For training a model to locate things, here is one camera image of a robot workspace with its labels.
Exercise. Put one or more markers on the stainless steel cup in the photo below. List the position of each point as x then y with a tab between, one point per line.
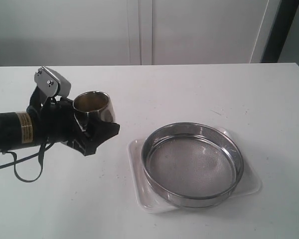
93	105

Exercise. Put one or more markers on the white plastic tray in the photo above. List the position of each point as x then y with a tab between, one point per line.
153	203

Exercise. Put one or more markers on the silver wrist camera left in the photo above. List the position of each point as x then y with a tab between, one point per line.
52	83

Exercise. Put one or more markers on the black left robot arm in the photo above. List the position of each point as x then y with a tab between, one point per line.
15	131

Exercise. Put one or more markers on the white cabinet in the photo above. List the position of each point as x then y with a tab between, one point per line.
134	32

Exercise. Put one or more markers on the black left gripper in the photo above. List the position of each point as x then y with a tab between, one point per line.
53	121

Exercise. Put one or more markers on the round stainless steel sieve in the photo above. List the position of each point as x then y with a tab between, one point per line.
192	165

